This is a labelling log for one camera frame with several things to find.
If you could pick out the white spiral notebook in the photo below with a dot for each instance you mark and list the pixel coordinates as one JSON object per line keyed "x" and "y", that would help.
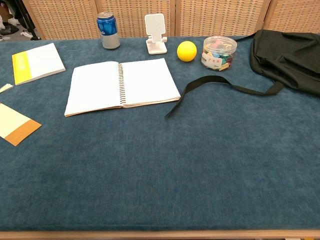
{"x": 147, "y": 80}

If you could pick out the yellow and white book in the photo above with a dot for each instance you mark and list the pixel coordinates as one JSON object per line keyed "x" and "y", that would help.
{"x": 42, "y": 62}

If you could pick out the blue table mat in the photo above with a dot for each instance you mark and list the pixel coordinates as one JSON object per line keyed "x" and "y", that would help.
{"x": 160, "y": 162}

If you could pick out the yellow ball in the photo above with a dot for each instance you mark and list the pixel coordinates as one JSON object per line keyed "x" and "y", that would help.
{"x": 186, "y": 51}

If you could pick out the clear jar of colourful clips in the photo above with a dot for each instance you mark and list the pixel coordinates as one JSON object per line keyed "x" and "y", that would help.
{"x": 218, "y": 55}

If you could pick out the white phone stand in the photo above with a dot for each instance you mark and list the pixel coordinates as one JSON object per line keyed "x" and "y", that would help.
{"x": 155, "y": 27}

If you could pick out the blue soda can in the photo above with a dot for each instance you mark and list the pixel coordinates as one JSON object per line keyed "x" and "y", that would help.
{"x": 108, "y": 30}

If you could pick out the rattan folding screen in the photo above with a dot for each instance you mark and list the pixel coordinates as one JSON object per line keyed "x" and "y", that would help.
{"x": 212, "y": 17}

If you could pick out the black backpack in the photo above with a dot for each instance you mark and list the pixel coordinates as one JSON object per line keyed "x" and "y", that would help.
{"x": 287, "y": 55}

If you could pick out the black tripod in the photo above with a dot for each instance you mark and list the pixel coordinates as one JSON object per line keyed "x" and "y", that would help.
{"x": 29, "y": 23}

